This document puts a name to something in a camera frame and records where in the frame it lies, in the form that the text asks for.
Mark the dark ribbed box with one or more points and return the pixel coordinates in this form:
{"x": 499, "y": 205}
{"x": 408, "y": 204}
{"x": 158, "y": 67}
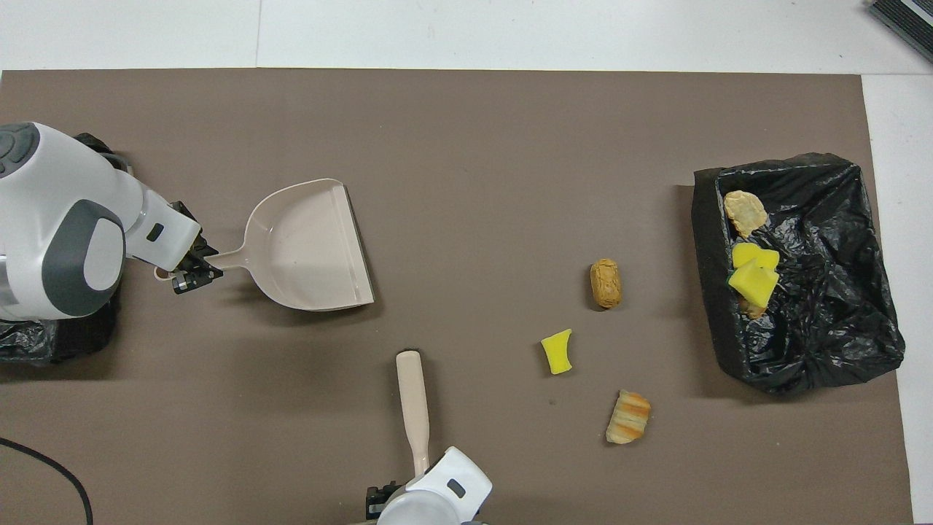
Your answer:
{"x": 907, "y": 18}

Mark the black bag lined bin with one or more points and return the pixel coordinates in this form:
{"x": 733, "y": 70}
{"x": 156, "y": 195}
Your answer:
{"x": 44, "y": 343}
{"x": 831, "y": 292}

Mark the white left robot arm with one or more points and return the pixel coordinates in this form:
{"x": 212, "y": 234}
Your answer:
{"x": 58, "y": 219}

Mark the pale bread chunk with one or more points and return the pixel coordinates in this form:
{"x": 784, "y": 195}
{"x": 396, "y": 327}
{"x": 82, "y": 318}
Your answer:
{"x": 745, "y": 211}

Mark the small yellow sponge piece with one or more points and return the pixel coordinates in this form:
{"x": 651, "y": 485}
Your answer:
{"x": 557, "y": 353}

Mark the brown paper table mat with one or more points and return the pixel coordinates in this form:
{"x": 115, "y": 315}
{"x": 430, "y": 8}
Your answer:
{"x": 466, "y": 109}

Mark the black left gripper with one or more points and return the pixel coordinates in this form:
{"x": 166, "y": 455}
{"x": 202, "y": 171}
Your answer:
{"x": 208, "y": 257}

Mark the beige plastic dustpan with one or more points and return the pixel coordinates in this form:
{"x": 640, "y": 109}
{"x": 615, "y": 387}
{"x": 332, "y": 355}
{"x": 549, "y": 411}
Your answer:
{"x": 306, "y": 248}

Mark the striped croissant piece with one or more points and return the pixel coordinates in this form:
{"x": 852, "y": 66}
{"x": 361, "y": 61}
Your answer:
{"x": 628, "y": 417}
{"x": 754, "y": 310}

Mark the green and yellow sponge piece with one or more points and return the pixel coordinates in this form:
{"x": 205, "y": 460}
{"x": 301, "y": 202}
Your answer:
{"x": 754, "y": 286}

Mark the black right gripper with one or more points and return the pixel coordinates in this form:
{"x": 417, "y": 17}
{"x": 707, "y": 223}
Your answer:
{"x": 379, "y": 502}

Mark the beige hand brush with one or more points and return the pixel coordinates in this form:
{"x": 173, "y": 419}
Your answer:
{"x": 412, "y": 394}

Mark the brown bread roll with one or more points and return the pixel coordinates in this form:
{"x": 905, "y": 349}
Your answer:
{"x": 606, "y": 284}

